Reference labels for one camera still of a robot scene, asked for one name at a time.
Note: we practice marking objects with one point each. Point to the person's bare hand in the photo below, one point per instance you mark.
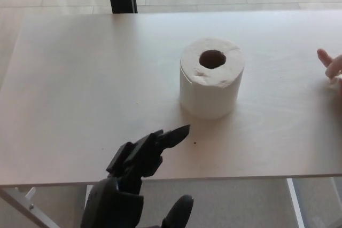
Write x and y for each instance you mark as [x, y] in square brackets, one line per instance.
[335, 67]

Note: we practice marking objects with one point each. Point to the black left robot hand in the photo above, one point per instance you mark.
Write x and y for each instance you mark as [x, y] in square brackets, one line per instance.
[112, 201]

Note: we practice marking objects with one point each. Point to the white toilet paper roll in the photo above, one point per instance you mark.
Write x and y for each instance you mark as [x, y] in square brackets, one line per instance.
[208, 97]

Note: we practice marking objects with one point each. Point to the white table leg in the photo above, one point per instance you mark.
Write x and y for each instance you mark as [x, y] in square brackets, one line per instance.
[295, 204]
[88, 189]

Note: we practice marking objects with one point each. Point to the white diagonal table brace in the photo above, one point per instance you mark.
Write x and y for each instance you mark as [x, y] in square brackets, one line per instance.
[32, 208]

